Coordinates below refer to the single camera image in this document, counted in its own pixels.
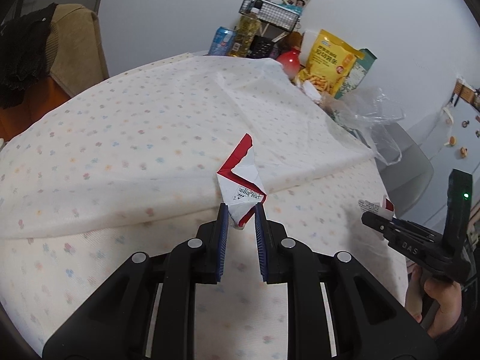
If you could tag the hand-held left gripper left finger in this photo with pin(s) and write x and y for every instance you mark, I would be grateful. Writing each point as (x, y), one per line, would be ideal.
(222, 240)

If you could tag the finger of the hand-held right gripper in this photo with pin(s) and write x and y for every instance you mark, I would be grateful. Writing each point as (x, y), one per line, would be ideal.
(378, 223)

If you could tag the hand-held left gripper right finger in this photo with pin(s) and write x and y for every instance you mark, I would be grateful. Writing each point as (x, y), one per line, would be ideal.
(260, 240)

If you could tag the torn white red wrapper piece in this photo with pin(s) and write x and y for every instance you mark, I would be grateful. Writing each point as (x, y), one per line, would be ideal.
(371, 205)

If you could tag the red white paper wrapper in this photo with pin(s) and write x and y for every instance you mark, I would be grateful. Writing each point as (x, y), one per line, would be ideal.
(243, 183)

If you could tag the person's right forearm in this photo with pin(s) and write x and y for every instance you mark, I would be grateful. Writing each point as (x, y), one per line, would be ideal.
(457, 328)

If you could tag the person's right hand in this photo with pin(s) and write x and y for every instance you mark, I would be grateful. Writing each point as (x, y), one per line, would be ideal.
(444, 303)

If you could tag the grey chair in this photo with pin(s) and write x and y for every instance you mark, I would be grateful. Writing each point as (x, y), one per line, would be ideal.
(408, 168)

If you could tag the cluster of fridge magnets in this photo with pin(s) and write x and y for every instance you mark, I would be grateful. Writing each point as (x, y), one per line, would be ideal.
(464, 152)

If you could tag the white refrigerator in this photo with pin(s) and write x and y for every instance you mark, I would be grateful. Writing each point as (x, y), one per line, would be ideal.
(438, 150)

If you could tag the clear plastic bag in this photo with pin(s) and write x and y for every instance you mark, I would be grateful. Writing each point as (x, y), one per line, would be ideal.
(360, 112)

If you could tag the floral white tablecloth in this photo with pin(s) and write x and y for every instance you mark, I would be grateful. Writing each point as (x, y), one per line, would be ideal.
(131, 138)

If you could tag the small white packet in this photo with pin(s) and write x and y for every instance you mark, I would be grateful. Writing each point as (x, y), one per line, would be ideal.
(310, 90)

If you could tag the green carton box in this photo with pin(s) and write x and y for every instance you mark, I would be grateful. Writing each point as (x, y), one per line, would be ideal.
(365, 62)

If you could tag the yellow snack bag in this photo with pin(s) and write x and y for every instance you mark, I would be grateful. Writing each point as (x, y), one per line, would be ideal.
(330, 63)

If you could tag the red pink vase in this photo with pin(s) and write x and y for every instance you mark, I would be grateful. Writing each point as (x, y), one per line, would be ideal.
(288, 63)

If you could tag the black mesh holder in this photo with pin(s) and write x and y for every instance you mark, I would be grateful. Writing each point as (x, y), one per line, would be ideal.
(260, 47)

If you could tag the white paper roll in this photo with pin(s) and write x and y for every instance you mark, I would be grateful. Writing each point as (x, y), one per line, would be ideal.
(308, 43)

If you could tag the blue drink can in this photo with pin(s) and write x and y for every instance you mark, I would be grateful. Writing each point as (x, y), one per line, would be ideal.
(221, 41)

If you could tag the brown round object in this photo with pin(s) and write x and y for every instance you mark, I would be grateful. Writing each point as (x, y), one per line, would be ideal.
(294, 39)

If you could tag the yellow oil bottle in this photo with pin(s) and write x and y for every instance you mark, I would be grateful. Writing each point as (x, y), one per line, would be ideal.
(243, 33)

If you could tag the orange seat cushion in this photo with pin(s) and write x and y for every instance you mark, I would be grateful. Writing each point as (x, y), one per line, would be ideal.
(26, 112)

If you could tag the black cloth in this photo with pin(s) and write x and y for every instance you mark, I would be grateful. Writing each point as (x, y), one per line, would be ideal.
(22, 56)

